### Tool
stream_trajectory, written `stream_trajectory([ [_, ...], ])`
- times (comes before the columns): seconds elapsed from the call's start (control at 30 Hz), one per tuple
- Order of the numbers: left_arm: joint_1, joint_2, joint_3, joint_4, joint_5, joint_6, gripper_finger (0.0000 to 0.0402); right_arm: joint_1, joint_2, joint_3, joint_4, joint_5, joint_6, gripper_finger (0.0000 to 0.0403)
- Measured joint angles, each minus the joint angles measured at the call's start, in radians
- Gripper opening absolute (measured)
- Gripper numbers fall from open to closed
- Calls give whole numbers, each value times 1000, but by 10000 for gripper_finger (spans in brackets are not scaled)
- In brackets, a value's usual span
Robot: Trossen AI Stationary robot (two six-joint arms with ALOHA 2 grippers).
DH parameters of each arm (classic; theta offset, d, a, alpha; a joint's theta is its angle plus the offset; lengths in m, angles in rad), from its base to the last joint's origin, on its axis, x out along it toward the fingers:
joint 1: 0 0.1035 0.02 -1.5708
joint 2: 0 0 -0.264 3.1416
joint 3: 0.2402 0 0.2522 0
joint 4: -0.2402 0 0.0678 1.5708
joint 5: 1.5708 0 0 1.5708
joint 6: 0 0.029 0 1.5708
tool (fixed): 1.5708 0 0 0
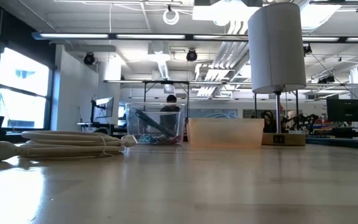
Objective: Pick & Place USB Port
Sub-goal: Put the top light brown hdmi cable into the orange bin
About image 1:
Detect black computer monitor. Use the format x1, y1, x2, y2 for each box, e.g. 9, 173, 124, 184
326, 98, 358, 123

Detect white coiled ceiling cable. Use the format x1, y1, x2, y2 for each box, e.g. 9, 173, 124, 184
162, 8, 180, 26

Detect white shade lamp wooden base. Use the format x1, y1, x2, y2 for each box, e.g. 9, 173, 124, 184
247, 2, 307, 147

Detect beige coiled ethernet cable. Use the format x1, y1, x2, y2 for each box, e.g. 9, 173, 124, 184
0, 130, 138, 162

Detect light blue ethernet cable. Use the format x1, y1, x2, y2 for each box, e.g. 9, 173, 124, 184
201, 112, 239, 119

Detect person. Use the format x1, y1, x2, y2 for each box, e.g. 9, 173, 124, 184
159, 94, 181, 131

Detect clear plastic bin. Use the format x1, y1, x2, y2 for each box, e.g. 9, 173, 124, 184
125, 101, 187, 146

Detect silver computer monitor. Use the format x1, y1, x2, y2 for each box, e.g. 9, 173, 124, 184
91, 96, 115, 124

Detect long ceiling light strip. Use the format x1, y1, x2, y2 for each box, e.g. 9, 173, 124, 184
32, 32, 358, 44

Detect orange plastic bin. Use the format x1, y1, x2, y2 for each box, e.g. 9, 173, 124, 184
186, 117, 265, 149

